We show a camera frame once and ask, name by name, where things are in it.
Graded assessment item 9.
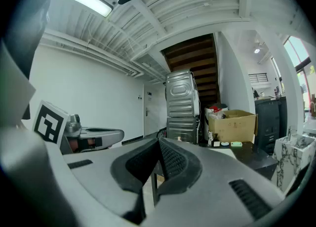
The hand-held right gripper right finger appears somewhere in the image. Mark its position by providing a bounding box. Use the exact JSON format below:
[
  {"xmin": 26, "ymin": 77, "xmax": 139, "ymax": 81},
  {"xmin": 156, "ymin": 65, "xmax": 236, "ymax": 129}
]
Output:
[{"xmin": 158, "ymin": 136, "xmax": 288, "ymax": 227}]

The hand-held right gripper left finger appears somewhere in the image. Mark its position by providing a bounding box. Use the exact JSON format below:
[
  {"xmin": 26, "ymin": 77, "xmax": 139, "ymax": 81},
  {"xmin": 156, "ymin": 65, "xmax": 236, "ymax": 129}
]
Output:
[{"xmin": 46, "ymin": 137, "xmax": 161, "ymax": 227}]

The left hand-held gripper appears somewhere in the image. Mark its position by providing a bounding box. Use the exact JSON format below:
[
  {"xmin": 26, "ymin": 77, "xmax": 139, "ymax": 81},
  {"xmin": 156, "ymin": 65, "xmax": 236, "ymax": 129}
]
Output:
[{"xmin": 32, "ymin": 100, "xmax": 125, "ymax": 154}]

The person's left hand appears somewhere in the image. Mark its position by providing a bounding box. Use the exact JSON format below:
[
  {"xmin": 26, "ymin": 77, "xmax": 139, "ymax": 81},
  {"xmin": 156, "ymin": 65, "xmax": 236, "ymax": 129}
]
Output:
[{"xmin": 68, "ymin": 138, "xmax": 96, "ymax": 151}]

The brown cardboard box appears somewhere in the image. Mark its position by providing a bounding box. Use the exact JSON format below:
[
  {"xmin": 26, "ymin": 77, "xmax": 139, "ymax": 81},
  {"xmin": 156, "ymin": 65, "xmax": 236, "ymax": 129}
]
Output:
[{"xmin": 208, "ymin": 109, "xmax": 258, "ymax": 144}]

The white door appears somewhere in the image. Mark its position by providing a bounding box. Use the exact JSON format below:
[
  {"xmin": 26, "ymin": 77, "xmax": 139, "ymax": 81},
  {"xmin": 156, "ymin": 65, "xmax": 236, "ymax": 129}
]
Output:
[{"xmin": 143, "ymin": 85, "xmax": 161, "ymax": 137}]

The dark cabinet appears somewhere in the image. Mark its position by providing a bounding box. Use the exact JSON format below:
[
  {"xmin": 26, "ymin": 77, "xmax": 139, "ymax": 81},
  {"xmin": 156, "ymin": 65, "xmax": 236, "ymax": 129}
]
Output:
[{"xmin": 254, "ymin": 97, "xmax": 288, "ymax": 153}]

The white marble-patterned cabinet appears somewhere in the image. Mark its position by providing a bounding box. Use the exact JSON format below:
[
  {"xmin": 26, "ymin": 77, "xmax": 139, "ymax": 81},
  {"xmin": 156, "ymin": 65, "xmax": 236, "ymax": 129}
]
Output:
[{"xmin": 271, "ymin": 134, "xmax": 316, "ymax": 193}]

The silver dryer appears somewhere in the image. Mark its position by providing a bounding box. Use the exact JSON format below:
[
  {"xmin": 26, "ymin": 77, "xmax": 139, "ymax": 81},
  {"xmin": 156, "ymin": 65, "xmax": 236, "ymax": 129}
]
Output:
[{"xmin": 165, "ymin": 69, "xmax": 200, "ymax": 118}]

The person's black t-shirt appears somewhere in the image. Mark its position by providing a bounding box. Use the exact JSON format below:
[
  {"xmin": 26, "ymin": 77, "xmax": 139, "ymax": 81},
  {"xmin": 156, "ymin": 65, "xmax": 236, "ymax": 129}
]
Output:
[{"xmin": 3, "ymin": 0, "xmax": 58, "ymax": 80}]

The wooden staircase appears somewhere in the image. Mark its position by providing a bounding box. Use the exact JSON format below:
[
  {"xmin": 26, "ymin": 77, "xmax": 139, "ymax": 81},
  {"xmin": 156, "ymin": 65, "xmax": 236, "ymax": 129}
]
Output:
[{"xmin": 160, "ymin": 33, "xmax": 222, "ymax": 106}]

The large window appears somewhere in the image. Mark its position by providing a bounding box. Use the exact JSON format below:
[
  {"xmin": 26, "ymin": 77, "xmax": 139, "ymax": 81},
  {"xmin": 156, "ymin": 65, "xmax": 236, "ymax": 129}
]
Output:
[{"xmin": 283, "ymin": 35, "xmax": 312, "ymax": 113}]

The gripper fisheye camera lens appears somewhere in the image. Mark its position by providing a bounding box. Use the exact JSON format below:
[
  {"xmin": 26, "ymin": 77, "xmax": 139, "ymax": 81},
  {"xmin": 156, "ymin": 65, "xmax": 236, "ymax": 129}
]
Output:
[{"xmin": 65, "ymin": 114, "xmax": 82, "ymax": 133}]

